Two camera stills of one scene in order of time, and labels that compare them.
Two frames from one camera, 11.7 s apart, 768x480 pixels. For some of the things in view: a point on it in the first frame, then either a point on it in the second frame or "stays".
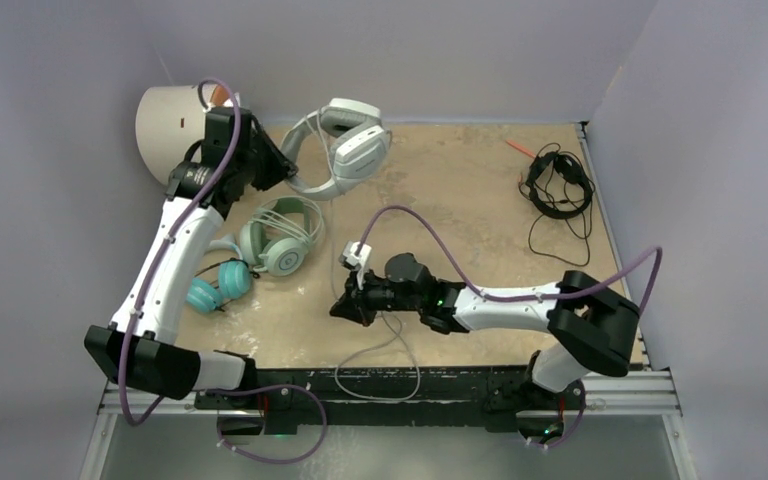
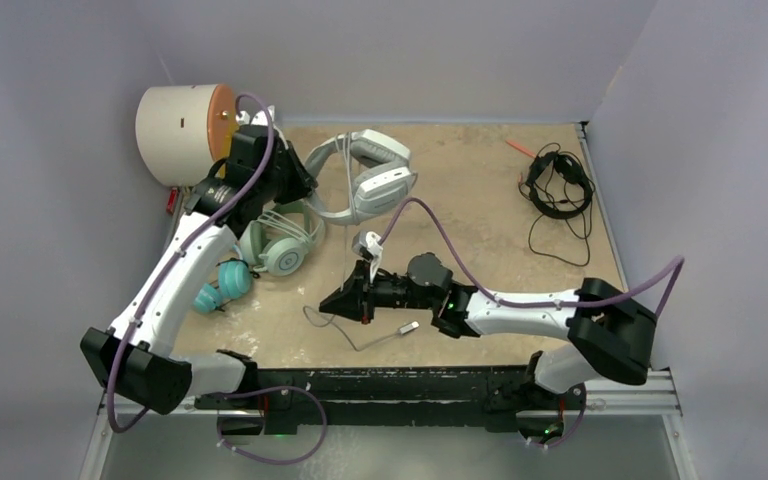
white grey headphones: (358, 144) to (383, 179)
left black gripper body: (261, 165) to (288, 181)
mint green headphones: (279, 234) stays
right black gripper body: (371, 299) stays
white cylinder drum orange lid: (170, 120) stays
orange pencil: (520, 148) stays
